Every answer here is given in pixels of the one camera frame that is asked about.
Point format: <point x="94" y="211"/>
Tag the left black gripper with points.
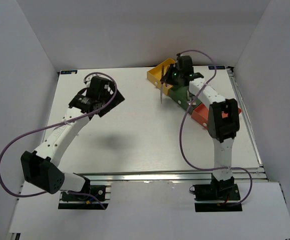
<point x="118" y="99"/>

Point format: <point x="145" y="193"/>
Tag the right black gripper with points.
<point x="167" y="77"/>

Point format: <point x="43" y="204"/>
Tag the dark handled knife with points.
<point x="161" y="83"/>

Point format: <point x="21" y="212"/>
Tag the dark handled fork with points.
<point x="191" y="101"/>

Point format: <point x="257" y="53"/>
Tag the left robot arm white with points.
<point x="40" y="167"/>

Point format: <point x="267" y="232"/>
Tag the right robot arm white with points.
<point x="223" y="137"/>

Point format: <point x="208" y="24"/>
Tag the green container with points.
<point x="178" y="94"/>

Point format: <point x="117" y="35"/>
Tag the yellow container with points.
<point x="154" y="75"/>

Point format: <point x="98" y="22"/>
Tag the right blue table label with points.
<point x="218" y="67"/>

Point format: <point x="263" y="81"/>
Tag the blue table label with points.
<point x="68" y="72"/>
<point x="218" y="67"/>

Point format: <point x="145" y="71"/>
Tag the left blue table label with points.
<point x="68" y="72"/>

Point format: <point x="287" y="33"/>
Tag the orange container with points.
<point x="201" y="115"/>

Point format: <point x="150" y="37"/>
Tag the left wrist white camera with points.
<point x="87" y="79"/>

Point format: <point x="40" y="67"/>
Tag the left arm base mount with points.
<point x="97" y="199"/>

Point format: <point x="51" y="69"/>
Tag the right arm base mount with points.
<point x="205" y="201"/>

